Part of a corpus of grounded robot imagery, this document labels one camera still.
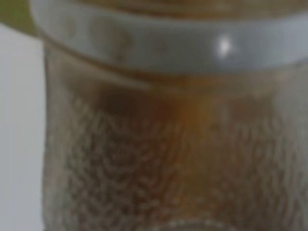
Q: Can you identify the clear plastic drink bottle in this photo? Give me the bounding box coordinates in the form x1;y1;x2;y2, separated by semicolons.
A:
30;0;308;231

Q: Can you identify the light green plastic cup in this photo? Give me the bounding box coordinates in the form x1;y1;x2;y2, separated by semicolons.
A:
0;0;38;39

